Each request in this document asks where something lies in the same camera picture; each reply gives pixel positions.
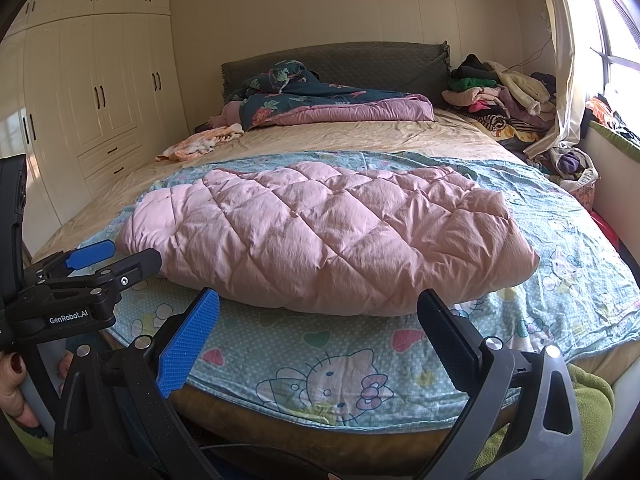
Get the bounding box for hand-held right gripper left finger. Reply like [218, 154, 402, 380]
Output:
[52, 287, 221, 480]

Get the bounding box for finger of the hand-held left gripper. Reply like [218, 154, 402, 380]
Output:
[47, 248, 164, 311]
[30, 239, 117, 286]

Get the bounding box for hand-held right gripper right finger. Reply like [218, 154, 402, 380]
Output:
[416, 288, 585, 480]

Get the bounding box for pink quilted jacket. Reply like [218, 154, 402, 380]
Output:
[116, 161, 541, 317]

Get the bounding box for bag of clothes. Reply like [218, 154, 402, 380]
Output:
[547, 146, 601, 194]

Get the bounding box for pile of mixed clothes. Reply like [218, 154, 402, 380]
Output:
[441, 53, 559, 142]

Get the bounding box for person's left hand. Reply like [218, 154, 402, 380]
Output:
[0, 351, 74, 429]

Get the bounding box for blue cartoon print sheet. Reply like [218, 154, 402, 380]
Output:
[80, 150, 640, 429]

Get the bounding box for peach and white cloth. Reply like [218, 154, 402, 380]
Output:
[154, 126, 246, 163]

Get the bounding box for cream wardrobe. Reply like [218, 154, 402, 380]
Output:
[0, 0, 189, 261]

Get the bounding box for person's green fleece robe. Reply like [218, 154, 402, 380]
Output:
[480, 364, 617, 472]

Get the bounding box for pink pillow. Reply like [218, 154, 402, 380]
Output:
[208, 101, 245, 131]

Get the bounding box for pink patterned box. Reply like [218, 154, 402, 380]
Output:
[562, 182, 597, 207]

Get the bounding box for bed with beige sheet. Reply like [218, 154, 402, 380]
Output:
[30, 104, 640, 462]

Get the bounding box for dark floral quilt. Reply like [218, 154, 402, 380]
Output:
[222, 60, 435, 129]

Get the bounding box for green windowsill cushion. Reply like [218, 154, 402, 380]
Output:
[584, 92, 640, 162]

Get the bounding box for grey padded headboard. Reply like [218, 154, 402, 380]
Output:
[220, 40, 451, 112]

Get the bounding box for cream curtain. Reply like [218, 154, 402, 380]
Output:
[524, 0, 597, 159]

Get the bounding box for window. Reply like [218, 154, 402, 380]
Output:
[555, 0, 640, 111]

